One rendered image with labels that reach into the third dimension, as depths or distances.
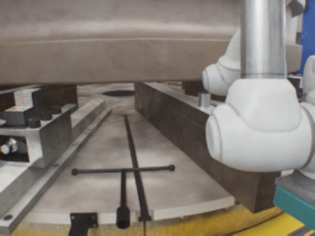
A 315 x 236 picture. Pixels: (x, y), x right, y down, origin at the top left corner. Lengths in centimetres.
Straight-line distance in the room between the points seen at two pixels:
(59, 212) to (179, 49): 115
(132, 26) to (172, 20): 27
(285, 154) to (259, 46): 23
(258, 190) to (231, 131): 76
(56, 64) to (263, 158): 136
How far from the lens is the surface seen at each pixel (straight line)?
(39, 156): 145
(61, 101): 311
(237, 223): 165
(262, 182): 126
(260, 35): 58
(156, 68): 161
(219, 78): 83
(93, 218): 131
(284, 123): 56
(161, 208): 132
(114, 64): 159
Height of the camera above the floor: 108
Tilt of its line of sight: 16 degrees down
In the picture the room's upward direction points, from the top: straight up
